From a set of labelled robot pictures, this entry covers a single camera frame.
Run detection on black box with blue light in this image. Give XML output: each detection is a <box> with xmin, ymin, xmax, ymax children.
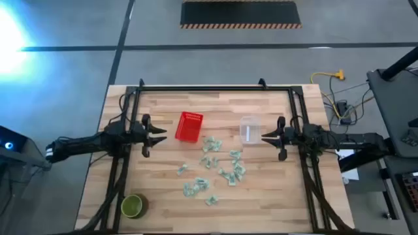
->
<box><xmin>0</xmin><ymin>125</ymin><xmax>53</xmax><ymax>171</ymax></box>

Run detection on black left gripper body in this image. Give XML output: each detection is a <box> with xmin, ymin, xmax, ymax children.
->
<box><xmin>130</xmin><ymin>113</ymin><xmax>154</xmax><ymax>159</ymax></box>

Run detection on black aluminium table frame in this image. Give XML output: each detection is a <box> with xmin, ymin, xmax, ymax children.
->
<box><xmin>75</xmin><ymin>78</ymin><xmax>359</xmax><ymax>235</ymax></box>

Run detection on black keypad device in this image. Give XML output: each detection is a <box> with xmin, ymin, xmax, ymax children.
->
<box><xmin>395</xmin><ymin>171</ymin><xmax>418</xmax><ymax>213</ymax></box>

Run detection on black hazard-striped floor mat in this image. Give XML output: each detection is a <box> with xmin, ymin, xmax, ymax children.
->
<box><xmin>180</xmin><ymin>0</ymin><xmax>302</xmax><ymax>30</ymax></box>

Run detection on black pole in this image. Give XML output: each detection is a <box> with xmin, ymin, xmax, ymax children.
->
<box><xmin>380</xmin><ymin>45</ymin><xmax>418</xmax><ymax>82</ymax></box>

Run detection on red plastic slotted basket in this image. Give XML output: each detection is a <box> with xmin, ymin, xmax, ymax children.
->
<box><xmin>174</xmin><ymin>111</ymin><xmax>204</xmax><ymax>144</ymax></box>

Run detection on black power strip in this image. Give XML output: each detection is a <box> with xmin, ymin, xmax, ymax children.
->
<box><xmin>336</xmin><ymin>100</ymin><xmax>353</xmax><ymax>125</ymax></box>

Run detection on white paper sheet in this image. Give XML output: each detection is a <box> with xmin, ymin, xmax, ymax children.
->
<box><xmin>334</xmin><ymin>149</ymin><xmax>361</xmax><ymax>182</ymax></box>

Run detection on clear plastic container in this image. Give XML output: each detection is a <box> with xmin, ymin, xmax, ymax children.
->
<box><xmin>239</xmin><ymin>115</ymin><xmax>262</xmax><ymax>145</ymax></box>

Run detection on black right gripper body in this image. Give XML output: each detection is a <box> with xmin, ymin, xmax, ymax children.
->
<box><xmin>276</xmin><ymin>116</ymin><xmax>297</xmax><ymax>162</ymax></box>

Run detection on yellow extension cord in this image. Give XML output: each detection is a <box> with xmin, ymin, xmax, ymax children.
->
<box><xmin>310</xmin><ymin>69</ymin><xmax>346</xmax><ymax>120</ymax></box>

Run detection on green bowl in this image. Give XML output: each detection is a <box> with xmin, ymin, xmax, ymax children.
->
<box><xmin>120</xmin><ymin>193</ymin><xmax>150</xmax><ymax>219</ymax></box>

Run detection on grey equipment cart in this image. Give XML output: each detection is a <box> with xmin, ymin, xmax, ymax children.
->
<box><xmin>366</xmin><ymin>67</ymin><xmax>418</xmax><ymax>158</ymax></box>

